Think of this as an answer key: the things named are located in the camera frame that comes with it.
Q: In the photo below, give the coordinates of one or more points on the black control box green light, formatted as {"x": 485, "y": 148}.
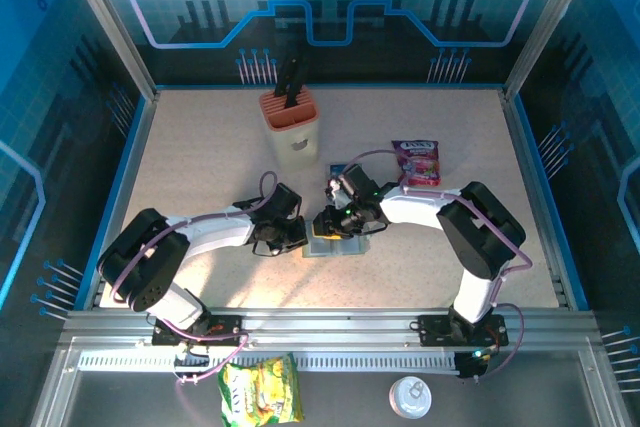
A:
{"x": 470, "y": 367}

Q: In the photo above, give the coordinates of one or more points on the aluminium front rail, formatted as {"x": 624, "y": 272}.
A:
{"x": 325, "y": 327}

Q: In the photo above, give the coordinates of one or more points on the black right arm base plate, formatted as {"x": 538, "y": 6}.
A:
{"x": 432, "y": 329}

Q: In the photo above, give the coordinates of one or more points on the beige knife block orange top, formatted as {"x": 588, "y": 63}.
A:
{"x": 295, "y": 142}

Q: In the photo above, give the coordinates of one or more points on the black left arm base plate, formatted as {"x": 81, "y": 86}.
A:
{"x": 225, "y": 322}

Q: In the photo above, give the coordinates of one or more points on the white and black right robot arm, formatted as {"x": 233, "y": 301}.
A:
{"x": 415, "y": 207}

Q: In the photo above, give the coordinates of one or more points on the aluminium frame post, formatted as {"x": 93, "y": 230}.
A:
{"x": 112, "y": 22}
{"x": 547, "y": 22}

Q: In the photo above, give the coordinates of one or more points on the silver tin can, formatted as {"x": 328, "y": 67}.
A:
{"x": 410, "y": 397}

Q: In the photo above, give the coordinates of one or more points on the yellow candy bag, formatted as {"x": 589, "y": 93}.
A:
{"x": 260, "y": 392}

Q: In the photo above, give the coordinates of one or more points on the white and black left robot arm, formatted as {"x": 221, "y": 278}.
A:
{"x": 215, "y": 234}

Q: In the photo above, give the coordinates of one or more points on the purple candy bag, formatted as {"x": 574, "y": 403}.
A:
{"x": 415, "y": 157}

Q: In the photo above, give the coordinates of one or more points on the blue credit card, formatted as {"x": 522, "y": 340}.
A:
{"x": 337, "y": 167}

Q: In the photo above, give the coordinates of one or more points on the clear acrylic tray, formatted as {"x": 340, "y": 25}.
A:
{"x": 328, "y": 174}

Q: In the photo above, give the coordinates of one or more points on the green card holder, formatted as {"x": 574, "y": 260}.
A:
{"x": 357, "y": 247}

